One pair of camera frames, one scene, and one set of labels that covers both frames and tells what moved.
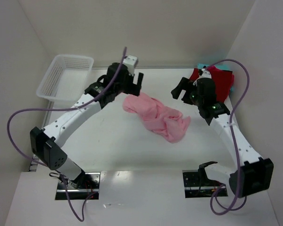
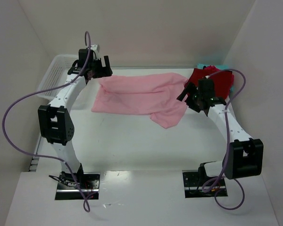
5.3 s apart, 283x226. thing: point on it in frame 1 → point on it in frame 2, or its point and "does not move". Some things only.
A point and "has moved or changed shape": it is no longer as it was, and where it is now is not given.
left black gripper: x=132 y=86 → x=103 y=69
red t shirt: x=224 y=80 does not move
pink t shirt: x=169 y=123 has moved or changed shape
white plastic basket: x=65 y=79 does not move
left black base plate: x=87 y=185 does not move
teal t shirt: x=201 y=66 does not move
